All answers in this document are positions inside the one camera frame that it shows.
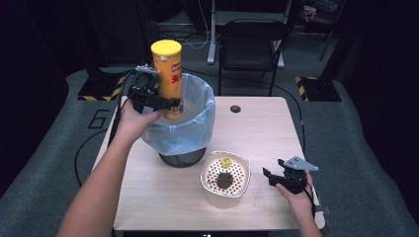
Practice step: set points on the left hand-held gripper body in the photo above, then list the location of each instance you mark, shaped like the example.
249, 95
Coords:
143, 92

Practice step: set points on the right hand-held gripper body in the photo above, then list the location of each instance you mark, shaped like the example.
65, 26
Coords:
294, 176

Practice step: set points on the yellow chip can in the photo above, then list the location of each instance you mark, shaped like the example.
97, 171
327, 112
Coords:
168, 72

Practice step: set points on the pale blue trash bag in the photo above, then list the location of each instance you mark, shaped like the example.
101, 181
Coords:
184, 135

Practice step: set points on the dark trash bin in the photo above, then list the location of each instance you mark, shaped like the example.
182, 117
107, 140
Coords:
183, 159

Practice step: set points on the person's right hand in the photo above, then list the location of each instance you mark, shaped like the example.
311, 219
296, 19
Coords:
301, 202

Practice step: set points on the person's left hand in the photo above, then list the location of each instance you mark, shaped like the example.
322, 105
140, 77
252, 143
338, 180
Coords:
133, 125

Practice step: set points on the dark clump of scraps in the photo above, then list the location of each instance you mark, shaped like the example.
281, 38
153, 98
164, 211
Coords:
224, 180

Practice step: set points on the small yellow scrap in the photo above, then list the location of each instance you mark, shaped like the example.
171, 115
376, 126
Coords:
226, 163

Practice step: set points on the white square strainer bowl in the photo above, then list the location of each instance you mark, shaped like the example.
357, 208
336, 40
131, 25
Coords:
212, 196

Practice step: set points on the black folding chair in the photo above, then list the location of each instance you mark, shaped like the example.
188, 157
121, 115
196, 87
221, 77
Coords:
250, 49

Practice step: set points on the black yellow striped base plate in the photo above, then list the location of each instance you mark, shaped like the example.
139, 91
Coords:
99, 90
318, 89

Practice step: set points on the white metal desk frame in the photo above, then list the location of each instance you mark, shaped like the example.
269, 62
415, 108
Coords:
211, 39

